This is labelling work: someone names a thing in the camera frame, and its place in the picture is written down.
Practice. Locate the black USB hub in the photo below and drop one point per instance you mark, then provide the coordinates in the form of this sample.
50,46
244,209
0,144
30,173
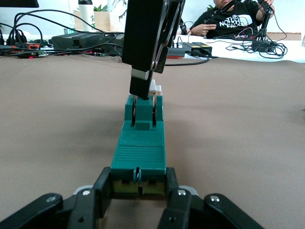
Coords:
176,51

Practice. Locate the black power adapter yellow label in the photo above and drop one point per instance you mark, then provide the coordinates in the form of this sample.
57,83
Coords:
205,48
190,47

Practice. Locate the green plant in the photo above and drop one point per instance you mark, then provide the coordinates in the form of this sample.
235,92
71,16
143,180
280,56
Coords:
100,9

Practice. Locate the thin black stand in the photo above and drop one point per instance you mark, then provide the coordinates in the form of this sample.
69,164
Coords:
184,28

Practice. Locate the person's right hand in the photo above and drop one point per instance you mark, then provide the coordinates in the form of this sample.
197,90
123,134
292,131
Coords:
208,26

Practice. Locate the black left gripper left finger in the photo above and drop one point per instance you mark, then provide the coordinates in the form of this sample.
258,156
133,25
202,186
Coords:
81,210

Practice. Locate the small black ribbed electronics box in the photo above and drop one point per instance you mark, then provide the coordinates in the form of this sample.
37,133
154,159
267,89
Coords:
115,45

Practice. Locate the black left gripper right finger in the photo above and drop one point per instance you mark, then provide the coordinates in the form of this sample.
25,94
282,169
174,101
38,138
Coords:
183,210

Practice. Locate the green LED display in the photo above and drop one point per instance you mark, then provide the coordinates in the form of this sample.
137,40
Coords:
69,31

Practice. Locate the brown cardboard board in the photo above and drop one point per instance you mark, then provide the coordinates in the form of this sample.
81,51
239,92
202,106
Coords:
286,36

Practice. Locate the orange black tool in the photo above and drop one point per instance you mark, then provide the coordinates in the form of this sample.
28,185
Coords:
19,46

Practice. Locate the white bottle black cap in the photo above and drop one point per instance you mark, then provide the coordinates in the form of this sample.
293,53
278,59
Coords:
85,16

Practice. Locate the wooden box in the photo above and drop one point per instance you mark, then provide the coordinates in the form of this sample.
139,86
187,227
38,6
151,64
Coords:
102,22

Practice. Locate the brown table mat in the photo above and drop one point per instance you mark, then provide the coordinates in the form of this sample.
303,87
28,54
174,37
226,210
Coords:
47,119

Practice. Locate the red circuit board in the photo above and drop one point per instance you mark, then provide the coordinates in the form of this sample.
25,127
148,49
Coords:
243,37

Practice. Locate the person's left hand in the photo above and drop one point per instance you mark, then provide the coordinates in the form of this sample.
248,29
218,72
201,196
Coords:
269,3

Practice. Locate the red flat base plate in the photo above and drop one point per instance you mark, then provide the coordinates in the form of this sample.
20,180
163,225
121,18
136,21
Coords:
176,57

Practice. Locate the black monitor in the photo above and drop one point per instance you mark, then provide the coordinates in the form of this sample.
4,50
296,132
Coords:
19,3

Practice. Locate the large black ribbed electronics box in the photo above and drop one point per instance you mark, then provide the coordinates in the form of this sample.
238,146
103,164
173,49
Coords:
83,40

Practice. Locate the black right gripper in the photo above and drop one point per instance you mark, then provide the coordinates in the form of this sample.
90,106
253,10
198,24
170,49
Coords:
147,31

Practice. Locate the person in black T-shirt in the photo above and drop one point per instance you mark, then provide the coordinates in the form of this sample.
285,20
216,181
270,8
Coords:
233,26

